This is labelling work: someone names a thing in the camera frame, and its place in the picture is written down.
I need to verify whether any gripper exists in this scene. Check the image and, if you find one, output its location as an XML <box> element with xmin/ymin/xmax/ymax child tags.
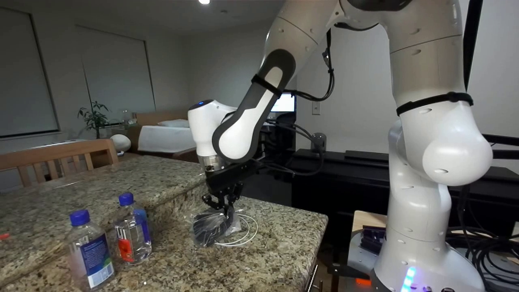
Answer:
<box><xmin>201</xmin><ymin>160</ymin><xmax>262</xmax><ymax>228</ymax></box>

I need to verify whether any clear plastic bag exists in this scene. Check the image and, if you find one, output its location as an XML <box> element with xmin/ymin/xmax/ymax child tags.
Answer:
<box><xmin>187</xmin><ymin>208</ymin><xmax>244</xmax><ymax>248</ymax></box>

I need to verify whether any black object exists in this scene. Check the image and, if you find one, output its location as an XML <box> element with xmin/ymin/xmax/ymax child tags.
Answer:
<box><xmin>192</xmin><ymin>213</ymin><xmax>228</xmax><ymax>244</ymax></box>

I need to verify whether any bed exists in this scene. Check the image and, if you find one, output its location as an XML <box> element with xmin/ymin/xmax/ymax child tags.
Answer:
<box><xmin>129</xmin><ymin>110</ymin><xmax>199</xmax><ymax>159</ymax></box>

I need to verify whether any white pillow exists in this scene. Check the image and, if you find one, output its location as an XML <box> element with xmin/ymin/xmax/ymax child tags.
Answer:
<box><xmin>157</xmin><ymin>118</ymin><xmax>191</xmax><ymax>129</ymax></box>

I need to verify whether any office chair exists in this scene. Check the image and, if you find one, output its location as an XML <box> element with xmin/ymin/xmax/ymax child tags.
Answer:
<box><xmin>264</xmin><ymin>112</ymin><xmax>297</xmax><ymax>163</ymax></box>

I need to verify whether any water bottle with red label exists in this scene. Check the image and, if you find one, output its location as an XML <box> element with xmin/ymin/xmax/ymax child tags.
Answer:
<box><xmin>114</xmin><ymin>192</ymin><xmax>153</xmax><ymax>265</ymax></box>

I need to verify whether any white round lamp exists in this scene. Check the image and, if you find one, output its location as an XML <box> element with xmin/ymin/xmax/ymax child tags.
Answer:
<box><xmin>110</xmin><ymin>134</ymin><xmax>132</xmax><ymax>153</ymax></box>

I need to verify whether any monitor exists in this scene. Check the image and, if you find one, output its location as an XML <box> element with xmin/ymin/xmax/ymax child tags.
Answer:
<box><xmin>269</xmin><ymin>92</ymin><xmax>297</xmax><ymax>114</ymax></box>

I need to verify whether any water bottle with blue label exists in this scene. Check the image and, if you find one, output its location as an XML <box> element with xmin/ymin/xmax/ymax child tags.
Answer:
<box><xmin>66</xmin><ymin>209</ymin><xmax>116</xmax><ymax>292</ymax></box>

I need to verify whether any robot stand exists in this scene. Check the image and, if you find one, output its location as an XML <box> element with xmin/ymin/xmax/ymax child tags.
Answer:
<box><xmin>347</xmin><ymin>210</ymin><xmax>519</xmax><ymax>292</ymax></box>

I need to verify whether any potted plant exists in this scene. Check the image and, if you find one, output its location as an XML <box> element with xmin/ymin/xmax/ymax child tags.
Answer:
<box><xmin>77</xmin><ymin>101</ymin><xmax>111</xmax><ymax>140</ymax></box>

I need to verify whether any black box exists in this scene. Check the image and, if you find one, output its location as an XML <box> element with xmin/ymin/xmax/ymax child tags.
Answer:
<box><xmin>359</xmin><ymin>225</ymin><xmax>387</xmax><ymax>256</ymax></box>

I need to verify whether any window blind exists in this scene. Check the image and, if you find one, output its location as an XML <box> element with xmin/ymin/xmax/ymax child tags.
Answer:
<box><xmin>76</xmin><ymin>26</ymin><xmax>157</xmax><ymax>123</ymax></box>
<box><xmin>0</xmin><ymin>7</ymin><xmax>62</xmax><ymax>139</ymax></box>

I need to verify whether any wooden chair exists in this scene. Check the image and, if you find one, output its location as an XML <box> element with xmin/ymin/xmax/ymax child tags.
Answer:
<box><xmin>0</xmin><ymin>138</ymin><xmax>119</xmax><ymax>188</ymax></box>

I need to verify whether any white cable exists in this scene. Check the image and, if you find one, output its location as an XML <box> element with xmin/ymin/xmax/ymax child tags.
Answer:
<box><xmin>214</xmin><ymin>213</ymin><xmax>259</xmax><ymax>247</ymax></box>

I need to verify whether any metal drawer handle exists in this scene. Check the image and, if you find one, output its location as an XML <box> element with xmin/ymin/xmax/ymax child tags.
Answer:
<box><xmin>305</xmin><ymin>263</ymin><xmax>322</xmax><ymax>292</ymax></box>

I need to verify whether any coil of black cable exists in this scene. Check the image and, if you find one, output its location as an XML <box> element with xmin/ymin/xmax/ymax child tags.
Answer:
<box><xmin>445</xmin><ymin>225</ymin><xmax>519</xmax><ymax>286</ymax></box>

